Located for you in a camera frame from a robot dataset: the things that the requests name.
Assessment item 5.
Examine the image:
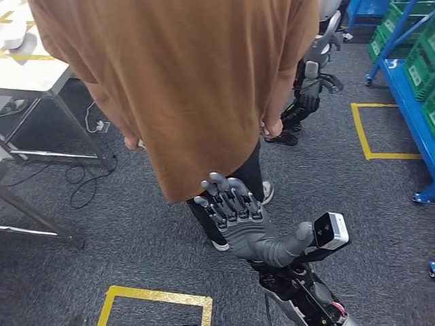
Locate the person's hand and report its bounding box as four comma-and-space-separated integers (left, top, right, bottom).
124, 134, 147, 151
260, 119, 283, 139

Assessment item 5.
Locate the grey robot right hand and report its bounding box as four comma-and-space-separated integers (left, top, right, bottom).
193, 172, 314, 269

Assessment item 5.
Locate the white plastic part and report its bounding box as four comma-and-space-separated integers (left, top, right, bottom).
0, 0, 35, 50

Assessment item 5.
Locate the standing person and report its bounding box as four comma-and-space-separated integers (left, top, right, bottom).
29, 0, 320, 252

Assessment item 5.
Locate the grey humanoid robot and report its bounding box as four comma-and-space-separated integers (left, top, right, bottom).
264, 0, 344, 147

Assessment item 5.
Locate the steel side table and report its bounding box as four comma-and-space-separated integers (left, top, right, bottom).
0, 0, 116, 172

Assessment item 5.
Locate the small blue metal cart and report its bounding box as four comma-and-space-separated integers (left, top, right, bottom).
343, 0, 391, 42

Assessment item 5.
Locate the tall blue metal rack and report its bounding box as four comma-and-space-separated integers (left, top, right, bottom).
366, 0, 435, 206

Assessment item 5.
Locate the white power cable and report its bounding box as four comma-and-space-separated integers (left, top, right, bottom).
85, 101, 103, 134

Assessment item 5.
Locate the black floor cable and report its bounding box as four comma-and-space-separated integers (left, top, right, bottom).
0, 155, 118, 210

